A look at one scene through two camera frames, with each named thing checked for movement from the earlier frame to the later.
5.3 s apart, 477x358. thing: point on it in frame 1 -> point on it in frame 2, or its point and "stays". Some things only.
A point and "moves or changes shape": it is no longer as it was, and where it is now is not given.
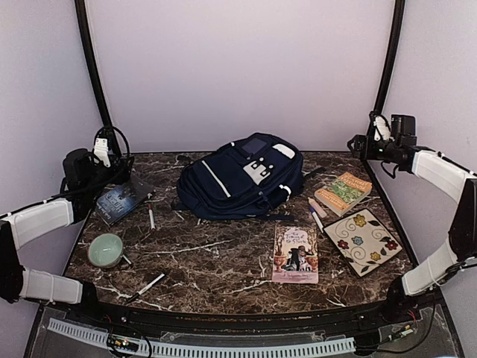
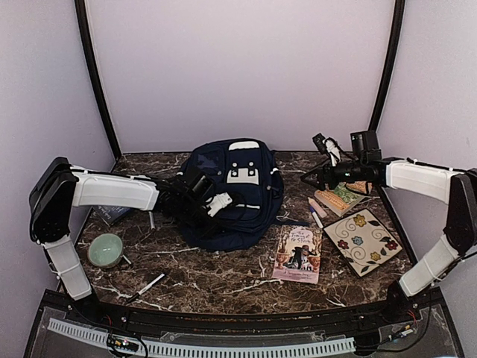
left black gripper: (121, 172) -> (213, 227)
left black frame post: (113, 142) stays
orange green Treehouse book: (343, 192) stays
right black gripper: (360, 139) -> (326, 172)
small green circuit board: (121, 344) stays
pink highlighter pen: (318, 209) stays
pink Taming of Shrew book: (295, 254) stays
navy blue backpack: (253, 176) moves or changes shape
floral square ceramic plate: (361, 242) stays
